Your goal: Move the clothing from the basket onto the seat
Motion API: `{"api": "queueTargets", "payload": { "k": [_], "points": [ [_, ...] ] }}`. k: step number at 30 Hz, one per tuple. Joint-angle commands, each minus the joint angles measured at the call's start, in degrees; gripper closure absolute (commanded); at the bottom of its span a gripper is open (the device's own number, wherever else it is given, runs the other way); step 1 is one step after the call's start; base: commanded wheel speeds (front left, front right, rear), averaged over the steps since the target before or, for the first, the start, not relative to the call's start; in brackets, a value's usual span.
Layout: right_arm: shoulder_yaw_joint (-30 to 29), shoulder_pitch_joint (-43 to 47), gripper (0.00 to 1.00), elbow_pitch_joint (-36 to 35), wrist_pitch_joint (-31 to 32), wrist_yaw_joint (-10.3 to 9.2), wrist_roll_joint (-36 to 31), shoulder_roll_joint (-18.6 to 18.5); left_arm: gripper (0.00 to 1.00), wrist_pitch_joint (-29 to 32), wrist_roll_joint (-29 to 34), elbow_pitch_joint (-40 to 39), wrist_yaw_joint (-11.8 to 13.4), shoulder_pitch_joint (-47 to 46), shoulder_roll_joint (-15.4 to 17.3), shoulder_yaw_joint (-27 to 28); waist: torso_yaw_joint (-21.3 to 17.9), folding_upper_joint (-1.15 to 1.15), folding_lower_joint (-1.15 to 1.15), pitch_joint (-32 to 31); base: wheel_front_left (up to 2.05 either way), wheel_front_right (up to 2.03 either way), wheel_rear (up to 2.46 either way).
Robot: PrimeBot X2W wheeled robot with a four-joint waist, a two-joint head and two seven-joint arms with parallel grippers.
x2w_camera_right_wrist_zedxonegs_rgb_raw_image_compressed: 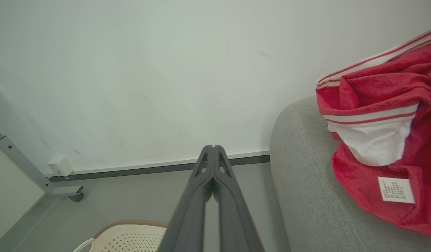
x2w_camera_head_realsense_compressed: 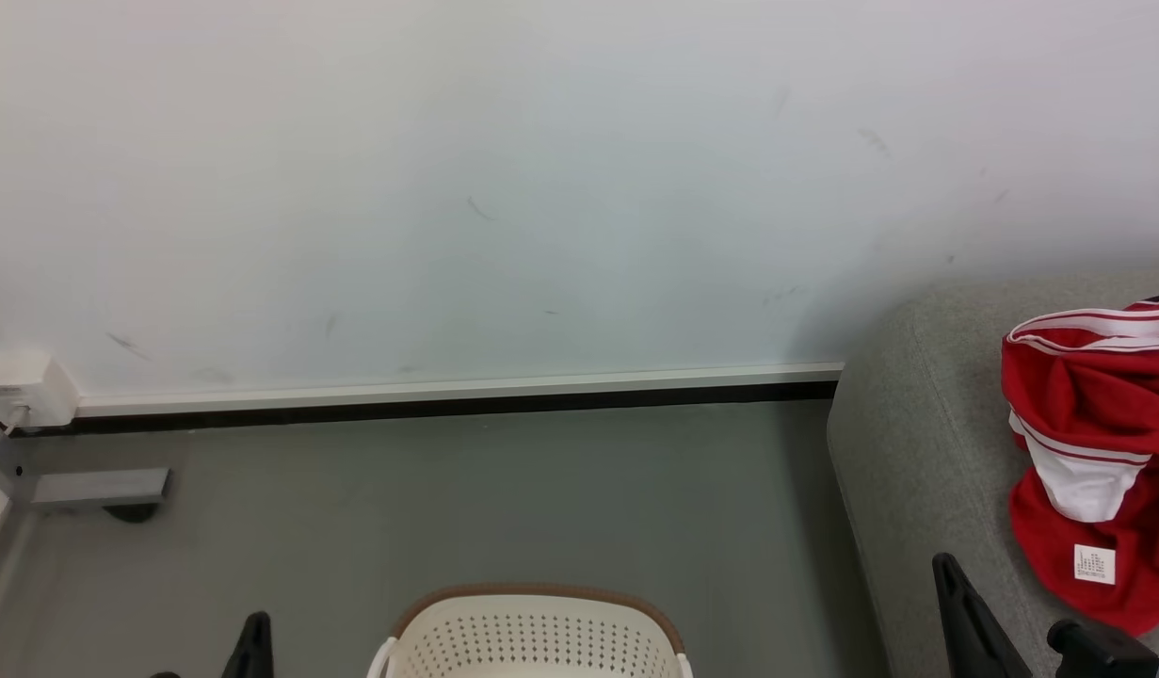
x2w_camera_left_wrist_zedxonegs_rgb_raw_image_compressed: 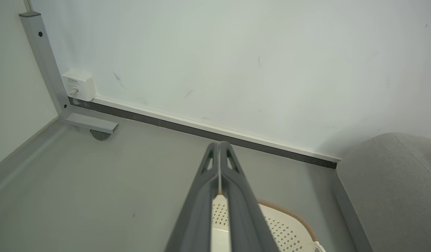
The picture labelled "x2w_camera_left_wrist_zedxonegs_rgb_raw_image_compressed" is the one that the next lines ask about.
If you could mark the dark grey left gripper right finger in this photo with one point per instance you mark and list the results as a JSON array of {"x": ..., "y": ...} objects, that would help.
[{"x": 247, "y": 217}]

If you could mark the cream perforated laundry basket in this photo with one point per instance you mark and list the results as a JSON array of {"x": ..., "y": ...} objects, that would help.
[{"x": 289, "y": 234}]

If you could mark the white and black baseboard strip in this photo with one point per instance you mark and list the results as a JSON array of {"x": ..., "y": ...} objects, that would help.
[{"x": 201, "y": 127}]

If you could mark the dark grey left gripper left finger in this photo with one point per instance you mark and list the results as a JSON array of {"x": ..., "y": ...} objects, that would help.
[{"x": 197, "y": 217}]

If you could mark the white wall socket box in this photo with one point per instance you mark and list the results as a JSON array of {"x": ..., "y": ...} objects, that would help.
[{"x": 80, "y": 85}]

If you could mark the grey fabric sofa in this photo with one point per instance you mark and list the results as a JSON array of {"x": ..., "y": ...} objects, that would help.
[{"x": 394, "y": 192}]

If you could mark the dark round caster foot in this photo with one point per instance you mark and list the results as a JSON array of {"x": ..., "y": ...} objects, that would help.
[{"x": 100, "y": 134}]

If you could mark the grey metal frame post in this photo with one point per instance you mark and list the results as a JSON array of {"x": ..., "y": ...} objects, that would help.
[{"x": 47, "y": 66}]

